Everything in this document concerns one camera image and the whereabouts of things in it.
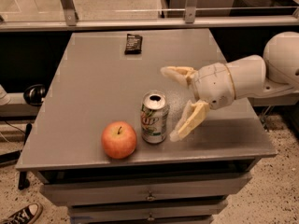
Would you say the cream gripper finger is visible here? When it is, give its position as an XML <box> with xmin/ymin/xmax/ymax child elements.
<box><xmin>161</xmin><ymin>66</ymin><xmax>196</xmax><ymax>88</ymax></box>
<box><xmin>169</xmin><ymin>100</ymin><xmax>210</xmax><ymax>142</ymax></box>

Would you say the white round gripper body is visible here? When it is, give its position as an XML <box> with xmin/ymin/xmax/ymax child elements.
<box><xmin>191</xmin><ymin>63</ymin><xmax>235</xmax><ymax>110</ymax></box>

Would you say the silver green 7up can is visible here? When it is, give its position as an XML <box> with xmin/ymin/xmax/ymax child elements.
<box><xmin>140</xmin><ymin>91</ymin><xmax>170</xmax><ymax>144</ymax></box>

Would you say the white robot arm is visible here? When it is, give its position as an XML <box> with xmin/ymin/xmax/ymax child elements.
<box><xmin>161</xmin><ymin>32</ymin><xmax>299</xmax><ymax>142</ymax></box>

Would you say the red yellow apple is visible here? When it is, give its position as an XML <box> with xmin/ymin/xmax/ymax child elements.
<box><xmin>101</xmin><ymin>121</ymin><xmax>137</xmax><ymax>160</ymax></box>

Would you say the black snack bar wrapper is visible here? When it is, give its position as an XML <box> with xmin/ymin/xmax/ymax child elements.
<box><xmin>124</xmin><ymin>34</ymin><xmax>143</xmax><ymax>54</ymax></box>

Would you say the top grey drawer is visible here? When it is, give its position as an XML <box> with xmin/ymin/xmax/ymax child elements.
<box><xmin>40</xmin><ymin>172</ymin><xmax>251</xmax><ymax>206</ymax></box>

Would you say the grey drawer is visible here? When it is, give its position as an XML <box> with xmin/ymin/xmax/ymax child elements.
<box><xmin>69</xmin><ymin>199</ymin><xmax>227</xmax><ymax>224</ymax></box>
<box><xmin>40</xmin><ymin>172</ymin><xmax>251</xmax><ymax>206</ymax></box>

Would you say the grey drawer cabinet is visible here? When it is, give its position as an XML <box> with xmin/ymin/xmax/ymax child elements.
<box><xmin>17</xmin><ymin>29</ymin><xmax>276</xmax><ymax>224</ymax></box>

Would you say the black round object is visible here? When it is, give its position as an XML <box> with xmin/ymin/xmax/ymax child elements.
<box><xmin>23</xmin><ymin>84</ymin><xmax>46</xmax><ymax>106</ymax></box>

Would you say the metal glass railing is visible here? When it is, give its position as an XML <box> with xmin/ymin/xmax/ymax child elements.
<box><xmin>0</xmin><ymin>0</ymin><xmax>299</xmax><ymax>32</ymax></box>

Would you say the black stand leg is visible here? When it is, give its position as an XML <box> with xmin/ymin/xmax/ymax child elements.
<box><xmin>0</xmin><ymin>122</ymin><xmax>34</xmax><ymax>190</ymax></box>

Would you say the black white sneaker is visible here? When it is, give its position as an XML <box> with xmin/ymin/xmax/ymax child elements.
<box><xmin>0</xmin><ymin>203</ymin><xmax>43</xmax><ymax>224</ymax></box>

